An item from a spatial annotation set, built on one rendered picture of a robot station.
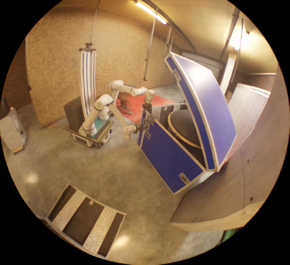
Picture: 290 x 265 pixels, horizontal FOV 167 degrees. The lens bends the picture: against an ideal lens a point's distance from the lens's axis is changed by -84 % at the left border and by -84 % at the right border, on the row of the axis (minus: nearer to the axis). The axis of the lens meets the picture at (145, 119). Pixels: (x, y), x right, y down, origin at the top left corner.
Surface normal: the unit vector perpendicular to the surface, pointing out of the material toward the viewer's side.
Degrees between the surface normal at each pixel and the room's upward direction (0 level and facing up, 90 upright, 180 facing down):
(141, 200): 0
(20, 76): 90
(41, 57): 90
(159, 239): 0
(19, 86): 90
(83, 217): 2
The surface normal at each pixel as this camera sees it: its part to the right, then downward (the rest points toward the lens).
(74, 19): 0.79, 0.44
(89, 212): 0.16, -0.83
